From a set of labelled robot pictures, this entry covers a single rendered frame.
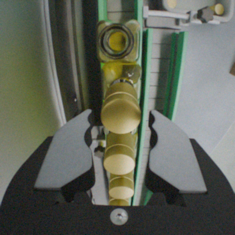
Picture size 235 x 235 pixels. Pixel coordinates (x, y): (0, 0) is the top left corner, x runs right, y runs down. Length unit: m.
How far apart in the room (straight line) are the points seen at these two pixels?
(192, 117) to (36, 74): 0.60
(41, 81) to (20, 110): 0.07
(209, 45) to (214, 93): 0.20
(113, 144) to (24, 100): 0.13
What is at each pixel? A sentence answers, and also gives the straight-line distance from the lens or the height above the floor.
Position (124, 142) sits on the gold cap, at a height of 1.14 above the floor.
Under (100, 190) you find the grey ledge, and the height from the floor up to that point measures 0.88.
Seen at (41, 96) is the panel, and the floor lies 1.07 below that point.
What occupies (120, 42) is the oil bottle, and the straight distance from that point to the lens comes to 0.20.
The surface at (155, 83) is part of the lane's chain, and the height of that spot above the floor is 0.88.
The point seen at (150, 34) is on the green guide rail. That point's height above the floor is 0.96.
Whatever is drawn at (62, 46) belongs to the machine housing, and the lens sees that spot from 0.43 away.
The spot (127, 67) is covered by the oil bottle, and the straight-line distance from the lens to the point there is 0.19.
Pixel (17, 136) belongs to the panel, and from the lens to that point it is 0.20.
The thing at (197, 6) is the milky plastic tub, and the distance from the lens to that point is 0.57.
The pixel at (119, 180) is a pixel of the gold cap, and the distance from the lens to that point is 0.19.
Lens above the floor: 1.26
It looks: 60 degrees down
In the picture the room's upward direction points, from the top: 177 degrees counter-clockwise
